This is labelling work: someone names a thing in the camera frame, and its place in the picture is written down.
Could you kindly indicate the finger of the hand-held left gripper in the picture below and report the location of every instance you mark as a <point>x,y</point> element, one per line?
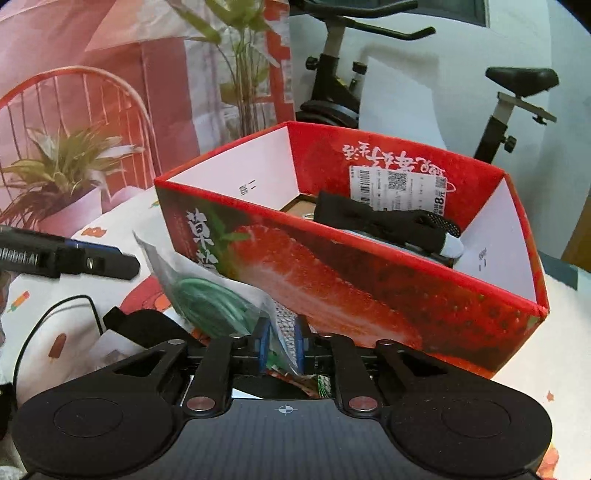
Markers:
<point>106,265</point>
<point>97,247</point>

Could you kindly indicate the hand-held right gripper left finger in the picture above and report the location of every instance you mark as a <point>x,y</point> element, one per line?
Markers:
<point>264,341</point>

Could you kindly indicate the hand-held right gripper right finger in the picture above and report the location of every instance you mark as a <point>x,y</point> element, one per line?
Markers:
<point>301,344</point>

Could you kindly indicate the red strawberry print box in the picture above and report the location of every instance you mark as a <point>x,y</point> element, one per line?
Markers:
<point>346,286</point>

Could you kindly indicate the black white grip glove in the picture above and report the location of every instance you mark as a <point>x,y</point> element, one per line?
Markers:
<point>369,221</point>

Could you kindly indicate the black eye mask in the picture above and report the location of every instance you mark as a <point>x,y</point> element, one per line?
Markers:
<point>147,323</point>

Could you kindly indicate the printed plant backdrop cloth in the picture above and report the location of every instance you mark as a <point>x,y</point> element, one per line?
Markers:
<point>92,46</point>

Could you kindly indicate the white board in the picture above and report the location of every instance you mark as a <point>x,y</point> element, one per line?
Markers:
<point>392,101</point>

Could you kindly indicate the black exercise bike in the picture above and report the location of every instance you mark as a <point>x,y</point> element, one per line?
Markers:
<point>332,69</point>

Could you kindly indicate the wooden door panel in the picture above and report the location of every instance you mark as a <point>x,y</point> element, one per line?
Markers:
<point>579,240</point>

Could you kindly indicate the dark window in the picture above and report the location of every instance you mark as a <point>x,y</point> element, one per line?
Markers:
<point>461,9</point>

